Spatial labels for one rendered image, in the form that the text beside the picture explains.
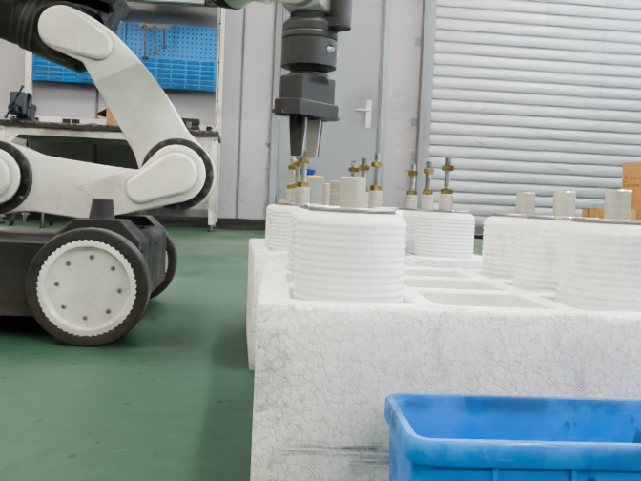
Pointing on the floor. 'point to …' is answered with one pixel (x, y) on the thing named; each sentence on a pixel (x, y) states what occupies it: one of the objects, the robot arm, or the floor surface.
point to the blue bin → (512, 438)
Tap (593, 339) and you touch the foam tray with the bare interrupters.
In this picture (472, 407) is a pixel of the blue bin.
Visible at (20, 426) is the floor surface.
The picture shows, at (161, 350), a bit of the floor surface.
